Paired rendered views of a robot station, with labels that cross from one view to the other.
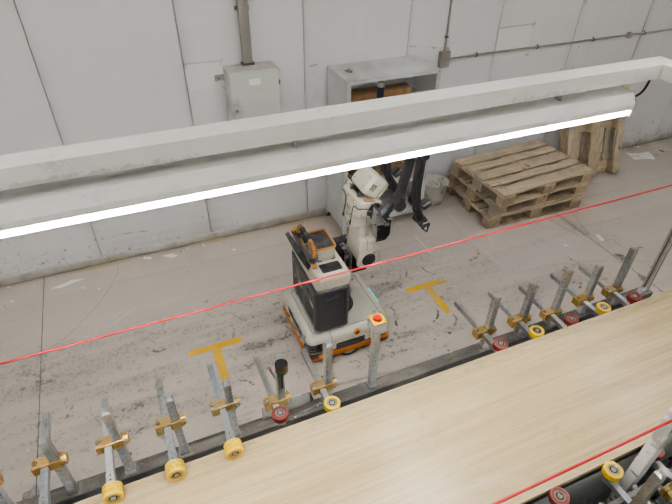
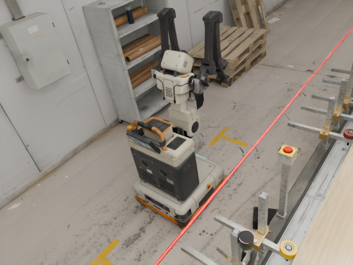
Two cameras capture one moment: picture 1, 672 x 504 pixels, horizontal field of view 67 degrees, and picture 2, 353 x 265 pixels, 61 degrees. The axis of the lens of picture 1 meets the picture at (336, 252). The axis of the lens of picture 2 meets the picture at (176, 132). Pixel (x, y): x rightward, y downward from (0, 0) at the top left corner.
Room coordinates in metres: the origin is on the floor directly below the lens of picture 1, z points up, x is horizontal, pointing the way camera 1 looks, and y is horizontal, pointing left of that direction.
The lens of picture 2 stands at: (0.92, 0.67, 2.26)
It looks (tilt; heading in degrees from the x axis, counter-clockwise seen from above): 37 degrees down; 339
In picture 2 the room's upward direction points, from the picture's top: 11 degrees counter-clockwise
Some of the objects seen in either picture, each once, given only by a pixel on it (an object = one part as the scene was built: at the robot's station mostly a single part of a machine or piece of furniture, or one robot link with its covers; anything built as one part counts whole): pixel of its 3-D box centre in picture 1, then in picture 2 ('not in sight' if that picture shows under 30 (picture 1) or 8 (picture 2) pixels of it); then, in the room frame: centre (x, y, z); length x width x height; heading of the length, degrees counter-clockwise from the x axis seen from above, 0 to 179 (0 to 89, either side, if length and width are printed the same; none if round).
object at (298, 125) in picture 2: (477, 326); (318, 131); (2.07, -0.83, 0.84); 0.43 x 0.03 x 0.04; 24
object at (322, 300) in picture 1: (323, 275); (165, 155); (2.80, 0.09, 0.59); 0.55 x 0.34 x 0.83; 23
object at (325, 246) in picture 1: (320, 244); (157, 130); (2.79, 0.11, 0.87); 0.23 x 0.15 x 0.11; 23
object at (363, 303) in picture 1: (334, 313); (179, 183); (2.84, 0.00, 0.16); 0.67 x 0.64 x 0.25; 113
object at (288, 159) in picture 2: (377, 324); (287, 155); (1.75, -0.21, 1.18); 0.07 x 0.07 x 0.08; 24
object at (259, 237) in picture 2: (323, 385); (260, 236); (1.64, 0.05, 0.84); 0.14 x 0.06 x 0.05; 114
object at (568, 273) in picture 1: (558, 299); (349, 89); (2.25, -1.34, 0.90); 0.04 x 0.04 x 0.48; 24
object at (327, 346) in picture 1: (327, 375); (262, 225); (1.65, 0.03, 0.91); 0.04 x 0.04 x 0.48; 24
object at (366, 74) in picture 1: (378, 149); (140, 59); (4.45, -0.39, 0.78); 0.90 x 0.45 x 1.55; 114
